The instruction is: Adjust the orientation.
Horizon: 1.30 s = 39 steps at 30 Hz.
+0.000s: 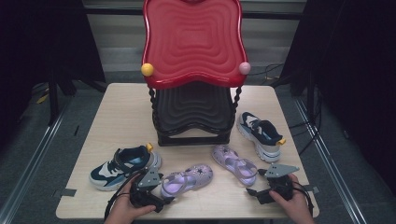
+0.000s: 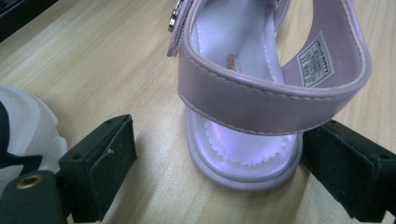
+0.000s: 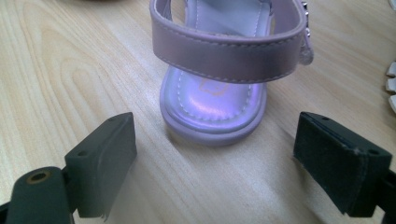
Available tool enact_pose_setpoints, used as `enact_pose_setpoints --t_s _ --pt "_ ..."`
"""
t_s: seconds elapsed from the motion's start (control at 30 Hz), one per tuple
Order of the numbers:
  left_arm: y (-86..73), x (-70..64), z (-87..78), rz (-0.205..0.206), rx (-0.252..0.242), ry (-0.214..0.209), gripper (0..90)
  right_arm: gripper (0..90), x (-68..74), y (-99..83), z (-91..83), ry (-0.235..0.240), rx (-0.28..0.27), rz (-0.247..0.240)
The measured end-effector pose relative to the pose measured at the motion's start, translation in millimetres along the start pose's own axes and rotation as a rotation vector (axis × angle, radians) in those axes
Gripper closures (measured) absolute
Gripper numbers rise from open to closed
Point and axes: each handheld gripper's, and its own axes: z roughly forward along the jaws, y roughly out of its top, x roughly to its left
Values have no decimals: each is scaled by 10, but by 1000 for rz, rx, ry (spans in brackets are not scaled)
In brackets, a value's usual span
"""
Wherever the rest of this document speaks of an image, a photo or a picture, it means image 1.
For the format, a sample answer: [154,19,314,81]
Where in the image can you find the person's left hand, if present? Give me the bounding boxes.
[104,174,157,224]

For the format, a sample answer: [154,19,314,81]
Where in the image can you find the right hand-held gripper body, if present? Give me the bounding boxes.
[257,163,301,202]

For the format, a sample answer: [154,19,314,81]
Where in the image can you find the black metal stand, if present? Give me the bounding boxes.
[46,69,64,126]

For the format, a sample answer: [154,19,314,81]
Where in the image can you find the right hand-held gripper cable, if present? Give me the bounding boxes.
[292,181,314,217]

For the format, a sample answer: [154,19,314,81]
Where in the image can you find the black floor cables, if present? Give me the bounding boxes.
[288,83,323,157]

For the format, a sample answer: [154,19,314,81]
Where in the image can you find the red and black shoe rack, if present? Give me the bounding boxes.
[140,0,252,147]

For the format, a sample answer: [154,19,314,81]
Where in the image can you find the hand-held gripper cable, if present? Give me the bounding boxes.
[292,181,314,217]
[103,174,139,220]

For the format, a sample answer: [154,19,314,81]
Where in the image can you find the metal floor rail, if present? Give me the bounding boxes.
[293,96,366,224]
[0,101,73,224]

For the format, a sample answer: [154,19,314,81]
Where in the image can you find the navy and white sneaker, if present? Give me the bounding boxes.
[236,111,287,163]
[89,143,163,191]

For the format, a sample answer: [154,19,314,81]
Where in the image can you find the black curtain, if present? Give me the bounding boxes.
[279,0,396,195]
[0,0,106,150]

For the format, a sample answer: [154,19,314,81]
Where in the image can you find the left hand-held gripper cable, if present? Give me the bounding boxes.
[103,174,139,220]

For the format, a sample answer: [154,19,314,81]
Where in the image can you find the person's right hand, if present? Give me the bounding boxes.
[269,173,316,224]

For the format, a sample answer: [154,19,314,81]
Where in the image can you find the purple sandal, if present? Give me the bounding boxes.
[212,144,259,188]
[160,163,214,199]

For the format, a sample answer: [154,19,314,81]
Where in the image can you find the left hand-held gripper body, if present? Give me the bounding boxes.
[128,167,166,210]

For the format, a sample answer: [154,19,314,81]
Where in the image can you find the yellow floor object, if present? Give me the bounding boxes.
[35,92,50,105]

